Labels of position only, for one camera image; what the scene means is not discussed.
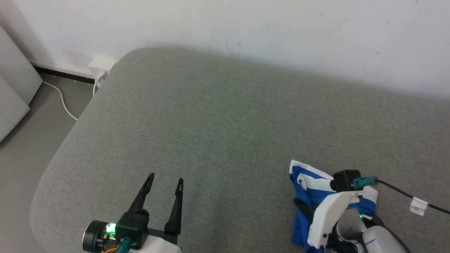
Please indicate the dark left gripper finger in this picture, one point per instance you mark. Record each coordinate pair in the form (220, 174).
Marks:
(175, 214)
(144, 196)

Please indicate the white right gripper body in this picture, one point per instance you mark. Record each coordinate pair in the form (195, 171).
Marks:
(327, 218)

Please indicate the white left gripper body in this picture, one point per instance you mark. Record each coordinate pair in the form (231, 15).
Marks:
(161, 244)

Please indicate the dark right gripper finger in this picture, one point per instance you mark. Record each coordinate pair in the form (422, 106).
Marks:
(305, 211)

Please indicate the blue shorts with white trim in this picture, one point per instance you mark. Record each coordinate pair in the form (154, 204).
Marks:
(299, 228)

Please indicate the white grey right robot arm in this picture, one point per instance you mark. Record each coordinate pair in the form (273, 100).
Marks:
(379, 240)

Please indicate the grey fabric sofa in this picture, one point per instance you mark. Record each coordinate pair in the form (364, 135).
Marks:
(228, 123)

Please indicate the dark baseboard strip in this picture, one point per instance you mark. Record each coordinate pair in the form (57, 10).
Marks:
(63, 73)

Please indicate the light grey furniture panel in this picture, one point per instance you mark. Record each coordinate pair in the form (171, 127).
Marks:
(8, 109)
(17, 63)

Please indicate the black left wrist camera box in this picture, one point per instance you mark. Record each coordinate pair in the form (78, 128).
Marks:
(132, 225)

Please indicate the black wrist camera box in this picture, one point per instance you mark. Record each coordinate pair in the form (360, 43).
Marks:
(132, 225)
(346, 180)

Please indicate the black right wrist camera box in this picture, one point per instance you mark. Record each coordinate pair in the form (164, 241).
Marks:
(346, 180)

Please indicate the white wall socket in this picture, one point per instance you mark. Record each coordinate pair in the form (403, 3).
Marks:
(102, 63)

